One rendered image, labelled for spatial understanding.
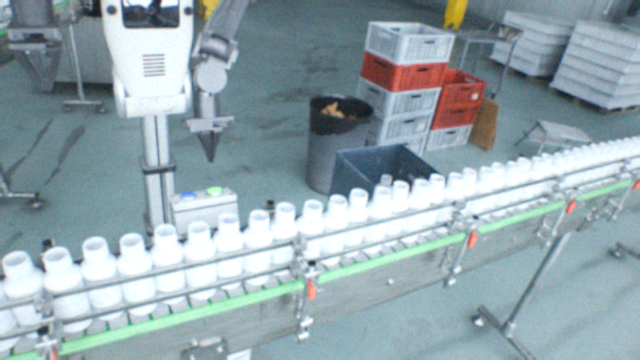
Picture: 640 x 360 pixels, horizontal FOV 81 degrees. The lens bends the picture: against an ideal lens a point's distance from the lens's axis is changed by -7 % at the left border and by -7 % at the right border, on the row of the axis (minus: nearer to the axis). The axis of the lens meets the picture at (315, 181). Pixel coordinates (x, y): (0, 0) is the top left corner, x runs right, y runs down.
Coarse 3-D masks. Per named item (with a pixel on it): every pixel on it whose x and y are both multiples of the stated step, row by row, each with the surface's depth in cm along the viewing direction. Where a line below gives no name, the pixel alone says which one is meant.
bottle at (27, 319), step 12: (24, 252) 61; (12, 264) 61; (24, 264) 59; (12, 276) 59; (24, 276) 60; (36, 276) 62; (12, 288) 59; (24, 288) 60; (36, 288) 61; (12, 300) 60; (24, 312) 62; (24, 324) 63; (36, 324) 64; (36, 336) 65
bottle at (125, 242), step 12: (120, 240) 66; (132, 240) 68; (132, 252) 66; (144, 252) 69; (120, 264) 67; (132, 264) 67; (144, 264) 68; (120, 276) 68; (132, 288) 69; (144, 288) 70; (156, 288) 74; (132, 300) 70; (132, 312) 72; (144, 312) 72
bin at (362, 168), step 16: (400, 144) 164; (336, 160) 151; (352, 160) 156; (368, 160) 160; (384, 160) 165; (400, 160) 166; (416, 160) 157; (336, 176) 153; (352, 176) 143; (368, 176) 165; (400, 176) 167; (416, 176) 158; (336, 192) 155; (368, 192) 136
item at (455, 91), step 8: (448, 72) 397; (456, 72) 403; (464, 72) 396; (448, 80) 403; (456, 80) 405; (464, 80) 396; (480, 80) 380; (448, 88) 351; (456, 88) 356; (464, 88) 398; (472, 88) 368; (480, 88) 374; (440, 96) 353; (448, 96) 356; (456, 96) 362; (464, 96) 368; (472, 96) 374; (480, 96) 380; (440, 104) 356; (448, 104) 362; (456, 104) 367; (464, 104) 373; (472, 104) 380
